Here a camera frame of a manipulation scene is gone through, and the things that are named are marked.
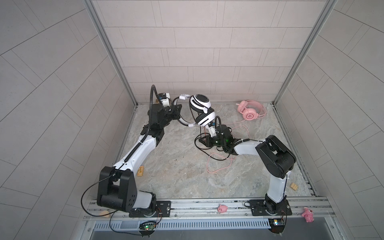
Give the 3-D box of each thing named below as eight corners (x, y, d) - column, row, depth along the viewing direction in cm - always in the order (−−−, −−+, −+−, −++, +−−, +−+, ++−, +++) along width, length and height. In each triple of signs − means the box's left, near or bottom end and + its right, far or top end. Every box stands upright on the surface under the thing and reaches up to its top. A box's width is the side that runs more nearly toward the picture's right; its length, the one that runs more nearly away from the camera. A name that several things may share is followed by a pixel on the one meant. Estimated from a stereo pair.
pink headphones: (243, 123, 106) (246, 116, 100) (234, 109, 115) (236, 101, 108) (267, 116, 110) (271, 109, 104) (256, 103, 119) (260, 96, 112)
